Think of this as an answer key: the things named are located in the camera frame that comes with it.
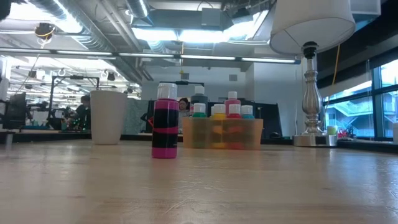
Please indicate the magenta paint bottle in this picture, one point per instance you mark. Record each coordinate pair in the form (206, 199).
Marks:
(164, 124)

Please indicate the black background monitor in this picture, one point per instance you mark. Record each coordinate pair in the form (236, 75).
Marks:
(17, 109)

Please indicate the horizontal light bar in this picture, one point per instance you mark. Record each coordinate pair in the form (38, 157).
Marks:
(84, 53)

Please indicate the green paint bottle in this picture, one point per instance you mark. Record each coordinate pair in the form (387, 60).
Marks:
(199, 109)

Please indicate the person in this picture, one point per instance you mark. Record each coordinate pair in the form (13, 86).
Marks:
(183, 104)
(82, 112)

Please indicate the black background equipment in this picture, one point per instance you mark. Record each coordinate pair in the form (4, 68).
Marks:
(270, 121)

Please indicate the tall grey paint bottle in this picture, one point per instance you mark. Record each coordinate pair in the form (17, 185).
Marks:
(199, 93)

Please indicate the grey ceiling box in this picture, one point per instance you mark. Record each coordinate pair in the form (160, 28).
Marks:
(211, 17)

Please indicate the green plastic cup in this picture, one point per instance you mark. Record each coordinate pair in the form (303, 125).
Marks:
(332, 130)

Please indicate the red desk tools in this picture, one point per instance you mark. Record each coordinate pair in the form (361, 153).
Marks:
(343, 133)

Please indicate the silver lamp with white shade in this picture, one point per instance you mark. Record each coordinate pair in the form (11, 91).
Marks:
(311, 102)

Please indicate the silver ribbed air duct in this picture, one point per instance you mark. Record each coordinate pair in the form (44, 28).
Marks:
(90, 28)
(138, 7)

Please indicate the orange translucent bin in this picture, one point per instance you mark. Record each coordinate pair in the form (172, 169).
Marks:
(255, 137)

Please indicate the black background gantry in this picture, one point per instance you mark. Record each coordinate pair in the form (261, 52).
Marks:
(76, 77)

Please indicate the red paint bottle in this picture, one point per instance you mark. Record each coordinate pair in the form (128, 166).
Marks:
(234, 109)

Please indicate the black round ceiling device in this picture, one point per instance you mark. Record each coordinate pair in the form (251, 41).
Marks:
(45, 30)

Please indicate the white paper cup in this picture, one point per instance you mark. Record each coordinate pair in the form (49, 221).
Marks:
(107, 118)

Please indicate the grey-blue background panel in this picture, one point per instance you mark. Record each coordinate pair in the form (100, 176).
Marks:
(136, 115)

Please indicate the tall coral paint bottle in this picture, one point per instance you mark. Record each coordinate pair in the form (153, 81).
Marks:
(232, 98)

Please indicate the turquoise paint bottle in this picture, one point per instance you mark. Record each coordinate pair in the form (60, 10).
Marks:
(247, 110)

